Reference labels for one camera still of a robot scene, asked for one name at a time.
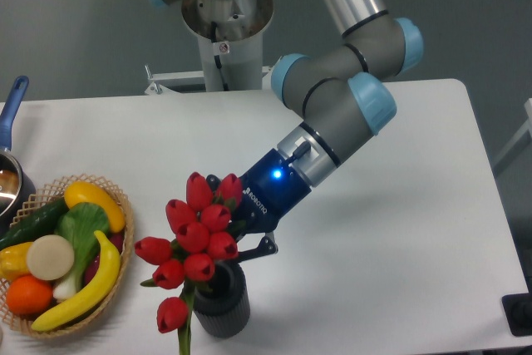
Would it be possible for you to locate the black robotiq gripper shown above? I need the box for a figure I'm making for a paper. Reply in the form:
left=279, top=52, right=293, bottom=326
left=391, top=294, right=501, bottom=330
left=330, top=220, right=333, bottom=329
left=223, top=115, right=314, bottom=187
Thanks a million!
left=206, top=149, right=311, bottom=264

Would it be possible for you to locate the red tulip bouquet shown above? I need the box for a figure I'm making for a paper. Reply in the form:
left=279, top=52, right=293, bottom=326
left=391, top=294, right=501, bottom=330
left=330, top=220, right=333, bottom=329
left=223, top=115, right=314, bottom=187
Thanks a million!
left=135, top=172, right=243, bottom=354

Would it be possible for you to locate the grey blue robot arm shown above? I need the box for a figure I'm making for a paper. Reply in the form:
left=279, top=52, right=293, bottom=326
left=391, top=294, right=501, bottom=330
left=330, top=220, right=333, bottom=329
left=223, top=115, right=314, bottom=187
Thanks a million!
left=151, top=0, right=424, bottom=261

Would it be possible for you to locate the dark grey ribbed vase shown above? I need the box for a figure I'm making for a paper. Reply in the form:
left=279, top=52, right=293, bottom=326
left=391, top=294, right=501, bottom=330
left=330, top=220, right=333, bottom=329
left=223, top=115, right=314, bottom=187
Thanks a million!
left=194, top=261, right=250, bottom=338

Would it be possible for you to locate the dark red vegetable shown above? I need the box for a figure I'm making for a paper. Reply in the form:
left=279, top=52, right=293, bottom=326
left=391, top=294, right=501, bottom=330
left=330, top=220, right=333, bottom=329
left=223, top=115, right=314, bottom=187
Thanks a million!
left=83, top=232, right=124, bottom=286

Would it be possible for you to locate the yellow banana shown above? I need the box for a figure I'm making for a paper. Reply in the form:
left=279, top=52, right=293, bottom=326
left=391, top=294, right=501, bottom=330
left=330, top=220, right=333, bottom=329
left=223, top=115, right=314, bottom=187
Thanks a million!
left=31, top=230, right=121, bottom=333

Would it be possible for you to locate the green bok choy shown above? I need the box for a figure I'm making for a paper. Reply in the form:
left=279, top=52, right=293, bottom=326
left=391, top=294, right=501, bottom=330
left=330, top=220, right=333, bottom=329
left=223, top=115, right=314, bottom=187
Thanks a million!
left=53, top=202, right=110, bottom=303

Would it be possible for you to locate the yellow squash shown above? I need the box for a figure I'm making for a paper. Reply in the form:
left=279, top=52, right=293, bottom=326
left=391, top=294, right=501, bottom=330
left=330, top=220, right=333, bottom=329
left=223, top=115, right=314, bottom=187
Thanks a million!
left=63, top=180, right=126, bottom=233

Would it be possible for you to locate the woven wicker basket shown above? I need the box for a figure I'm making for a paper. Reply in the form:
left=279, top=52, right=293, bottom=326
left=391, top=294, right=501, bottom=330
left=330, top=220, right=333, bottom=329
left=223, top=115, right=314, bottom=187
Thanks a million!
left=1, top=174, right=134, bottom=339

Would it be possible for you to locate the beige round disc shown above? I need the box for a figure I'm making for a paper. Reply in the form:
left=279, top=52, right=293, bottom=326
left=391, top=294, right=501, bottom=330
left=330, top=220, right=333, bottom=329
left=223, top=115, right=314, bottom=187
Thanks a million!
left=26, top=234, right=75, bottom=281

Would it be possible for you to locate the green cucumber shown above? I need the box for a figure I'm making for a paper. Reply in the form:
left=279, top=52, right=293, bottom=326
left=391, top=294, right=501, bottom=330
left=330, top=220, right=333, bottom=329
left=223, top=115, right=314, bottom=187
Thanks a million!
left=1, top=197, right=69, bottom=249

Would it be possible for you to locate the orange fruit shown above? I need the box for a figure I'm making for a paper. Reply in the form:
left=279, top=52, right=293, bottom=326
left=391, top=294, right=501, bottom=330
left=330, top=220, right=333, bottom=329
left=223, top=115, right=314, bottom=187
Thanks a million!
left=6, top=275, right=52, bottom=315

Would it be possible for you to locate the yellow bell pepper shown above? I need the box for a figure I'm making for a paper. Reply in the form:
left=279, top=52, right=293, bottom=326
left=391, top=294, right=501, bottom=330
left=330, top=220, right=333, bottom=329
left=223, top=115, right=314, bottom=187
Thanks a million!
left=1, top=242, right=32, bottom=282

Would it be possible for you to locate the black device at table edge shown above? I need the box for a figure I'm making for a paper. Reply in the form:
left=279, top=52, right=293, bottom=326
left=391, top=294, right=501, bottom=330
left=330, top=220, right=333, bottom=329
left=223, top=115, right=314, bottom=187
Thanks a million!
left=501, top=293, right=531, bottom=337

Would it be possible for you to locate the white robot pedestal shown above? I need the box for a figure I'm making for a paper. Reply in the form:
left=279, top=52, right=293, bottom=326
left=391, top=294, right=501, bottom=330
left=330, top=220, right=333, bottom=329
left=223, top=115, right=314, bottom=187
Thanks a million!
left=146, top=0, right=273, bottom=94

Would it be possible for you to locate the blue handled saucepan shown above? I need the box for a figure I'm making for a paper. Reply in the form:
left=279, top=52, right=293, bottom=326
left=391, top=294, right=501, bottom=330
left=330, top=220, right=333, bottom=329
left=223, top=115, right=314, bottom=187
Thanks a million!
left=1, top=76, right=36, bottom=234

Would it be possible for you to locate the white frame at right edge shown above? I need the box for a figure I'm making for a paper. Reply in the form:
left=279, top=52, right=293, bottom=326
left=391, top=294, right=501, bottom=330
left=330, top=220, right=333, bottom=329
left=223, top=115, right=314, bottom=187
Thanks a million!
left=492, top=98, right=531, bottom=178

